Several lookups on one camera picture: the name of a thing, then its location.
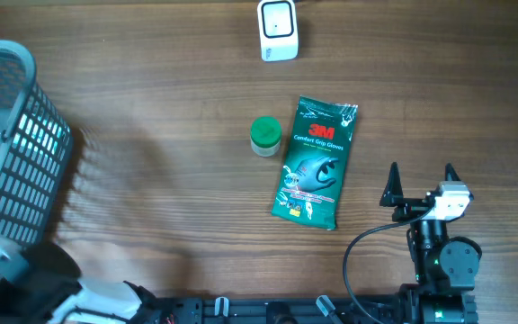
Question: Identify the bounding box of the green 3M gloves package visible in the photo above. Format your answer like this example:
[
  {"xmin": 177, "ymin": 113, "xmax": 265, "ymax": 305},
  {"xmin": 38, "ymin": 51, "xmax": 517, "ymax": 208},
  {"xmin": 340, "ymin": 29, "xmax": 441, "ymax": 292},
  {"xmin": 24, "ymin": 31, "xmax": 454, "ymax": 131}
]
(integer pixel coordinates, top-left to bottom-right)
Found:
[{"xmin": 272, "ymin": 96, "xmax": 358, "ymax": 230}]

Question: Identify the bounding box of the green lid plastic jar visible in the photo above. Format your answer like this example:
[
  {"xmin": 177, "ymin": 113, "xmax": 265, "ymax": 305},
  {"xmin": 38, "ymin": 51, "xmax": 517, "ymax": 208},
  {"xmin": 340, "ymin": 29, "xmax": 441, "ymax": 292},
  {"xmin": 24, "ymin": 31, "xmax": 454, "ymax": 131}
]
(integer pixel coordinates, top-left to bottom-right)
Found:
[{"xmin": 250, "ymin": 116, "xmax": 282, "ymax": 158}]

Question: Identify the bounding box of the dark mesh shopping basket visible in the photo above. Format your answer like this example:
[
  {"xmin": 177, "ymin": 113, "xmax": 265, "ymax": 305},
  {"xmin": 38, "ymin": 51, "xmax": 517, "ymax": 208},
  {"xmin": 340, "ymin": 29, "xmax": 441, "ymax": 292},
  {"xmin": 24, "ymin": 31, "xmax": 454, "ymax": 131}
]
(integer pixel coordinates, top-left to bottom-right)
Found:
[{"xmin": 0, "ymin": 40, "xmax": 73, "ymax": 246}]

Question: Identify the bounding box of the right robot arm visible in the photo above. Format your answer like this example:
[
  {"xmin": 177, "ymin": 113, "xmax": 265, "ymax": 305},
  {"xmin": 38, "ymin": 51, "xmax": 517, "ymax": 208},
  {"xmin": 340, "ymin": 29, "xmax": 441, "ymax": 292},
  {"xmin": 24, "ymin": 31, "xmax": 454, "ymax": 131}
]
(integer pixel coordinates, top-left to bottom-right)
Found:
[{"xmin": 380, "ymin": 163, "xmax": 482, "ymax": 324}]

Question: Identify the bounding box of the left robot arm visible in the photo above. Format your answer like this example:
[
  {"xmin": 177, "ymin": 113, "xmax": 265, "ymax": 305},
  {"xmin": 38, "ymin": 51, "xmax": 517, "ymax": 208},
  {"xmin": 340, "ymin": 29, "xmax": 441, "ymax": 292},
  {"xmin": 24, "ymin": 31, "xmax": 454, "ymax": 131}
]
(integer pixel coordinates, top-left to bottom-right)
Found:
[{"xmin": 0, "ymin": 235, "xmax": 171, "ymax": 323}]

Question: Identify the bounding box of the white barcode scanner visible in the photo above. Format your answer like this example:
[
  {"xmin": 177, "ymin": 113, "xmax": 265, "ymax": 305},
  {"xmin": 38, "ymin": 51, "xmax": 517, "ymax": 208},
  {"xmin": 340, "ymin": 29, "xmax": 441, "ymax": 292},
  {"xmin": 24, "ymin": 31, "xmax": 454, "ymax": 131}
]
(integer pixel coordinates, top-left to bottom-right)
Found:
[{"xmin": 256, "ymin": 0, "xmax": 299, "ymax": 62}]

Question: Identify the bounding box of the black right camera cable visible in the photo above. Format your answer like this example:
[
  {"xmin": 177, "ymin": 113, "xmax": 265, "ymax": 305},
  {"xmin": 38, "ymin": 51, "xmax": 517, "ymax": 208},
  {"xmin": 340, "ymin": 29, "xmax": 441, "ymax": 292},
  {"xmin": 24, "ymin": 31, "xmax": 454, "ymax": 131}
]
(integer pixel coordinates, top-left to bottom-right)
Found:
[{"xmin": 342, "ymin": 206, "xmax": 435, "ymax": 324}]

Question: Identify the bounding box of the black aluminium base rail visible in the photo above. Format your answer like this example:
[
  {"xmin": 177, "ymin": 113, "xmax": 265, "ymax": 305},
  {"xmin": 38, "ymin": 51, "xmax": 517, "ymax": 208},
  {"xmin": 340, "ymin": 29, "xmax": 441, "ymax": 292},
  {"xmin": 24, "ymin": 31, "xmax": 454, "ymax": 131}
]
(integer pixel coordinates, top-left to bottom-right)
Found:
[{"xmin": 155, "ymin": 294, "xmax": 479, "ymax": 324}]

